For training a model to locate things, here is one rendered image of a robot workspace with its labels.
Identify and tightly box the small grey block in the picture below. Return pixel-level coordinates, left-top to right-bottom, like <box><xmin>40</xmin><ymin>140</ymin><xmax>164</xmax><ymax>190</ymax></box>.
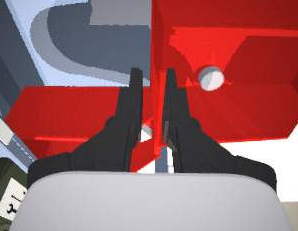
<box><xmin>140</xmin><ymin>124</ymin><xmax>152</xmax><ymax>142</ymax></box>

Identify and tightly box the dark grey metal shelf rack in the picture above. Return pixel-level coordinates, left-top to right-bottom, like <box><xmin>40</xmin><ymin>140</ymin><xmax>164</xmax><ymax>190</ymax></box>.
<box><xmin>0</xmin><ymin>0</ymin><xmax>152</xmax><ymax>173</ymax></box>

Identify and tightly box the grey steel disc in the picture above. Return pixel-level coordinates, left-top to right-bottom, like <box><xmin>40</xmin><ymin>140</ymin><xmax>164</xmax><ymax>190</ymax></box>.
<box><xmin>198</xmin><ymin>66</ymin><xmax>224</xmax><ymax>91</ymax></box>

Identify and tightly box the dark green tool case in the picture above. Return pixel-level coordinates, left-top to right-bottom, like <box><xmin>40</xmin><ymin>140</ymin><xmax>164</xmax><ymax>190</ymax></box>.
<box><xmin>0</xmin><ymin>158</ymin><xmax>27</xmax><ymax>231</ymax></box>

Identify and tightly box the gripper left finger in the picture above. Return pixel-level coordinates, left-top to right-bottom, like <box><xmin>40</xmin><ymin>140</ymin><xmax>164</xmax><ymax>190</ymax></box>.
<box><xmin>27</xmin><ymin>68</ymin><xmax>143</xmax><ymax>191</ymax></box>

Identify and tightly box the red bin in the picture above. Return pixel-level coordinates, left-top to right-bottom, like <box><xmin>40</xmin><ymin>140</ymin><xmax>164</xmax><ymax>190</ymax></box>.
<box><xmin>4</xmin><ymin>86</ymin><xmax>161</xmax><ymax>172</ymax></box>
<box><xmin>150</xmin><ymin>0</ymin><xmax>298</xmax><ymax>147</ymax></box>

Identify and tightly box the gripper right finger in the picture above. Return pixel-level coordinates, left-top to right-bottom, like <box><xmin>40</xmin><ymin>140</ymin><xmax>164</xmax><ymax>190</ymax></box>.
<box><xmin>162</xmin><ymin>68</ymin><xmax>277</xmax><ymax>194</ymax></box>

